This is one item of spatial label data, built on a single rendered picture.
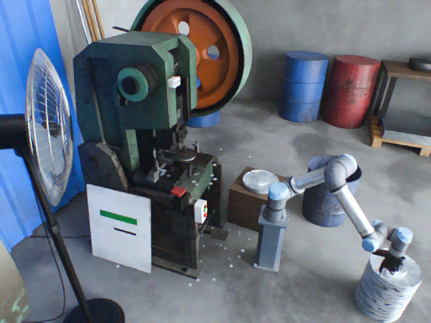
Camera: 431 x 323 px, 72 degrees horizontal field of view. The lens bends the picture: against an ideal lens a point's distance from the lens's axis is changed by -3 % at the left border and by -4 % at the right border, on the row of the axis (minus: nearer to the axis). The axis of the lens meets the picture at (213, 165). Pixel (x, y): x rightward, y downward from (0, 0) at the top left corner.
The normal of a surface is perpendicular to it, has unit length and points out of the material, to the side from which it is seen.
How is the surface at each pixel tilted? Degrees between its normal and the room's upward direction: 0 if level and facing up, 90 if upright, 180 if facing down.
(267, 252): 90
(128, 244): 78
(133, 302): 0
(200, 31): 90
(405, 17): 90
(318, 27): 90
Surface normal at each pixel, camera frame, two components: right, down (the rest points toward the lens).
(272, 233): -0.27, 0.51
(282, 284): 0.00, -0.84
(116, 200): -0.32, 0.32
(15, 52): 0.28, 0.51
